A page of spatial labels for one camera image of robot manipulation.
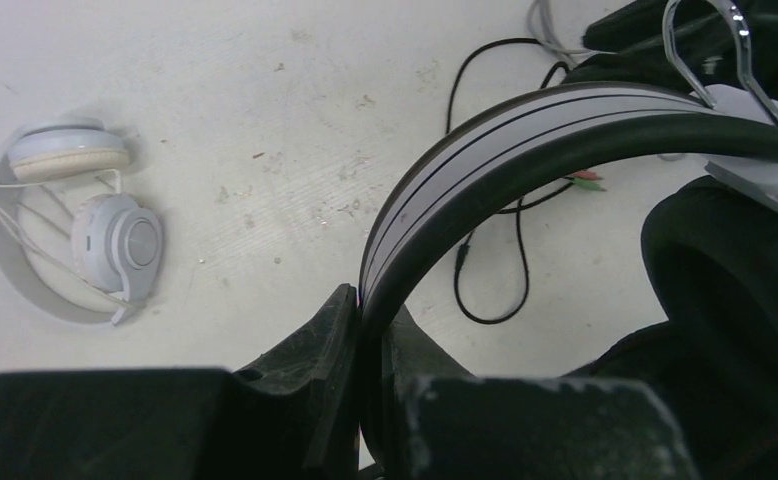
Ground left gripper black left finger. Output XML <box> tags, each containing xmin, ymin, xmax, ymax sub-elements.
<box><xmin>233</xmin><ymin>284</ymin><xmax>359</xmax><ymax>479</ymax></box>

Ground white wired headphones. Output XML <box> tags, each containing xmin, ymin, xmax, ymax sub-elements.
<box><xmin>0</xmin><ymin>116</ymin><xmax>165</xmax><ymax>327</ymax></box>

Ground grey white over-ear headphones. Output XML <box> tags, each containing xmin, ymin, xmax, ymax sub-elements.
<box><xmin>526</xmin><ymin>1</ymin><xmax>599</xmax><ymax>67</ymax></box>

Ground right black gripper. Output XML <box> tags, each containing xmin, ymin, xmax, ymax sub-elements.
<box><xmin>564</xmin><ymin>0</ymin><xmax>778</xmax><ymax>100</ymax></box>

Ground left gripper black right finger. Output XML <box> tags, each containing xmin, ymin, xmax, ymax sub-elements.
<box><xmin>378</xmin><ymin>306</ymin><xmax>471</xmax><ymax>479</ymax></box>

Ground black and white headphones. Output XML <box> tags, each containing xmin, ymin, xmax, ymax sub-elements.
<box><xmin>355</xmin><ymin>0</ymin><xmax>778</xmax><ymax>480</ymax></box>

